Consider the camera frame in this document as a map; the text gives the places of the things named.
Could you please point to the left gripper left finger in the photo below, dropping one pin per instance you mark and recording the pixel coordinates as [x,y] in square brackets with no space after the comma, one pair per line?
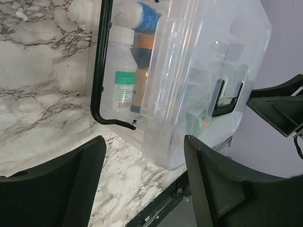
[57,193]

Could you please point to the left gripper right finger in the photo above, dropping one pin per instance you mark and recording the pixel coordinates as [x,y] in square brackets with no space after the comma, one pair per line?
[226,193]

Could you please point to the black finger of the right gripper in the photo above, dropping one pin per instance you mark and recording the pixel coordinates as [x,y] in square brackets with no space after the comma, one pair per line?
[280,107]

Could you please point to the black box lid handle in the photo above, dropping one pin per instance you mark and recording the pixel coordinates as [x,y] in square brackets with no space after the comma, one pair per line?
[225,97]

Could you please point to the green small medicine box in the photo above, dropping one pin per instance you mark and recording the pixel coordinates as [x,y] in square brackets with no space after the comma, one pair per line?
[197,121]

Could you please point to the clear plastic box lid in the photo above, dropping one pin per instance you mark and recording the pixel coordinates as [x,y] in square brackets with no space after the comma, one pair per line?
[197,43]

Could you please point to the white bottle green cap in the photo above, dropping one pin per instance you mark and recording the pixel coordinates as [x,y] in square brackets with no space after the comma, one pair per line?
[120,69]

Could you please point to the brown bottle orange cap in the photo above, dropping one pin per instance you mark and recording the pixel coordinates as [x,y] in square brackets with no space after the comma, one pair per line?
[142,54]

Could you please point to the blue labelled small bottle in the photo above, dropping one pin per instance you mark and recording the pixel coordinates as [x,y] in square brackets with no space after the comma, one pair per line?
[144,18]

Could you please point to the clear plastic medicine box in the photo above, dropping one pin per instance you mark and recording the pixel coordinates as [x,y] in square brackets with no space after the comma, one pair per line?
[129,125]

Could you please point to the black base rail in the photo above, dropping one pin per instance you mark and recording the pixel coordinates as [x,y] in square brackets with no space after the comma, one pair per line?
[163,204]

